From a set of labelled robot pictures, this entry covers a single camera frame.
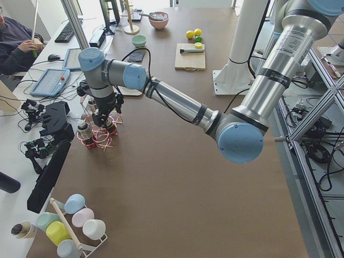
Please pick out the white cup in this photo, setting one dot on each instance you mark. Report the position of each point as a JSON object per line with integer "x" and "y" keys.
{"x": 94, "y": 229}

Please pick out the steel cylinder muddler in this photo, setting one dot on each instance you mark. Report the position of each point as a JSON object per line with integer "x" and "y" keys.
{"x": 186, "y": 51}

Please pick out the mint cup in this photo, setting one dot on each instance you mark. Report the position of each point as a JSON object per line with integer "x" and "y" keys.
{"x": 45, "y": 219}

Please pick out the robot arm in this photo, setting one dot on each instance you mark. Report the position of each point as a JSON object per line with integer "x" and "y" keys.
{"x": 239, "y": 134}

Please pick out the paper cup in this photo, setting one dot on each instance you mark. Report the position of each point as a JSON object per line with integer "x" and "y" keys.
{"x": 24, "y": 230}

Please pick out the grey-blue cup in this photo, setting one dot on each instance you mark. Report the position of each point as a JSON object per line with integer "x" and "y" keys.
{"x": 67, "y": 249}

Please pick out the pink bowl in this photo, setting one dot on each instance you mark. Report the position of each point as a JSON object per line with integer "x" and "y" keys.
{"x": 160, "y": 24}

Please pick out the wooden cutting board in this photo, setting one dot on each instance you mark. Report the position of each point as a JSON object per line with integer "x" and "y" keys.
{"x": 190, "y": 61}

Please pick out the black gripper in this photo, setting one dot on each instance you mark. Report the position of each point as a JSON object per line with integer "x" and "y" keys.
{"x": 102, "y": 105}

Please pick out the green bowl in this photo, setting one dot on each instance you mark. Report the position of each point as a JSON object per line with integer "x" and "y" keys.
{"x": 139, "y": 41}

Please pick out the green lime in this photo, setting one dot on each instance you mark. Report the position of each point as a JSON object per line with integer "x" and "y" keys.
{"x": 198, "y": 38}

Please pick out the teach pendant near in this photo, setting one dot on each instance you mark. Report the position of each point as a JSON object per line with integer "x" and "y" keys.
{"x": 50, "y": 83}

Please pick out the cream rabbit tray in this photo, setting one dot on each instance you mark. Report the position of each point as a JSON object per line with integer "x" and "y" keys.
{"x": 129, "y": 92}

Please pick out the yellow cup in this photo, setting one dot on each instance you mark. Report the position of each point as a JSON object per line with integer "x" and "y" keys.
{"x": 57, "y": 232}

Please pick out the yellow lemon outer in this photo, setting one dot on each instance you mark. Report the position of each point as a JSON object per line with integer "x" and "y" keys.
{"x": 189, "y": 34}

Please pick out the blue cup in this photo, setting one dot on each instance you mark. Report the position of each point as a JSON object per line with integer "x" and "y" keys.
{"x": 74, "y": 203}

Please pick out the black computer mouse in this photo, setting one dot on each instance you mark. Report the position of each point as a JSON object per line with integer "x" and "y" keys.
{"x": 53, "y": 57}

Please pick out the white cup rack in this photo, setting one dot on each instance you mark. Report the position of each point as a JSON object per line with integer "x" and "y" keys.
{"x": 88, "y": 247}

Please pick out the teach pendant far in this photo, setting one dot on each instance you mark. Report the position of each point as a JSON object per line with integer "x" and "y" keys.
{"x": 71, "y": 61}

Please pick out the wooden mug tree stand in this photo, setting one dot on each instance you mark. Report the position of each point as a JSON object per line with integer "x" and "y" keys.
{"x": 130, "y": 29}

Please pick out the metal ice scoop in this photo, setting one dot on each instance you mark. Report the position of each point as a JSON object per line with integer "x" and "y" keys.
{"x": 153, "y": 16}

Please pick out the black bar device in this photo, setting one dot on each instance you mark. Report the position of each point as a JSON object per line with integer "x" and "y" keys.
{"x": 47, "y": 180}

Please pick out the black keyboard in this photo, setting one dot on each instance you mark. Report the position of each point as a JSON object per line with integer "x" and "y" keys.
{"x": 65, "y": 35}

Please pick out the aluminium frame post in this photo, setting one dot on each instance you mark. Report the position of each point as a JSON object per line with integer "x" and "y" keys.
{"x": 70, "y": 11}

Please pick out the grey folded cloth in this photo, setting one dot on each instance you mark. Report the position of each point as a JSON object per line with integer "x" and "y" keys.
{"x": 136, "y": 57}

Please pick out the yellow lemon near lime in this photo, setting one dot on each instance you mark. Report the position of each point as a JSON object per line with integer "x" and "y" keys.
{"x": 197, "y": 32}

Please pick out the pink cup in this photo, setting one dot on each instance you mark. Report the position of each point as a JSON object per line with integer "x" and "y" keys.
{"x": 82, "y": 216}

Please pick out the teach pendant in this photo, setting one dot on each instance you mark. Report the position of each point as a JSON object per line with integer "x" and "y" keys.
{"x": 71, "y": 61}
{"x": 50, "y": 83}

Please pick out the copper wire bottle rack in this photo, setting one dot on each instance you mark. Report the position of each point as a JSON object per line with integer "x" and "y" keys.
{"x": 101, "y": 137}

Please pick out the half lemon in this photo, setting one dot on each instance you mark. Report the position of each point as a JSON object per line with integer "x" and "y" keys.
{"x": 198, "y": 45}

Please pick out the seated person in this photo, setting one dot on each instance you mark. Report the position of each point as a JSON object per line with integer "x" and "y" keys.
{"x": 18, "y": 43}

